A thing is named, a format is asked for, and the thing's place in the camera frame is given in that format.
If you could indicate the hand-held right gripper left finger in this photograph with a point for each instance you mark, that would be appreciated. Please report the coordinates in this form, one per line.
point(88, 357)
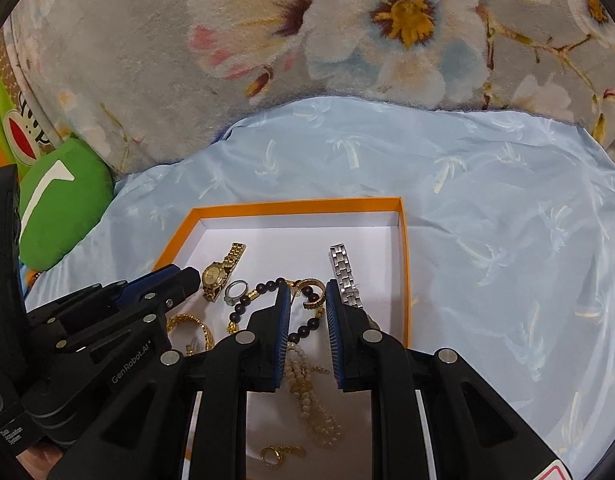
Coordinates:
point(282, 335)

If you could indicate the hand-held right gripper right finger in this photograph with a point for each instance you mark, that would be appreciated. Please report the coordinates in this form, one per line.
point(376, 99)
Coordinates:
point(333, 335)

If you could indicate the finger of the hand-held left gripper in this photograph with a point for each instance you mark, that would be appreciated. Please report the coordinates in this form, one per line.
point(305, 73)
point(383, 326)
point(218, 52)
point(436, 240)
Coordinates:
point(147, 280)
point(180, 282)

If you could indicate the orange shallow box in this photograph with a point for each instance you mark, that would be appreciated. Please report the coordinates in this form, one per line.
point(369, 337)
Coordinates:
point(297, 230)

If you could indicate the gold wristwatch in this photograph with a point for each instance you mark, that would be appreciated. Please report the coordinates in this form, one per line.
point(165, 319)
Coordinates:
point(216, 275)

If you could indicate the silver wristwatch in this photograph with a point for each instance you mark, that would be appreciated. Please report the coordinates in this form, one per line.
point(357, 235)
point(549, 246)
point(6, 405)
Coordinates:
point(345, 272)

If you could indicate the green pillow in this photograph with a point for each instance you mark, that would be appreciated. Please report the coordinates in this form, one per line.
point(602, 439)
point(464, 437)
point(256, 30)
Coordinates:
point(62, 210)

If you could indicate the light blue palm-print sheet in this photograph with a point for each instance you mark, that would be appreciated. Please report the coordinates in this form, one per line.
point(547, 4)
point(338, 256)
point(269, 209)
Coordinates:
point(487, 235)

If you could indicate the colourful cartoon printed blanket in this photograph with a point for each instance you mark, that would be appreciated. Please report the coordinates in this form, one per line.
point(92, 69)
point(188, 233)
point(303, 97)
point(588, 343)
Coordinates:
point(22, 130)

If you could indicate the grey floral blanket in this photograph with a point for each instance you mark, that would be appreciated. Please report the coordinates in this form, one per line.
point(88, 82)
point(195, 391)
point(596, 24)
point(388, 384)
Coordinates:
point(287, 35)

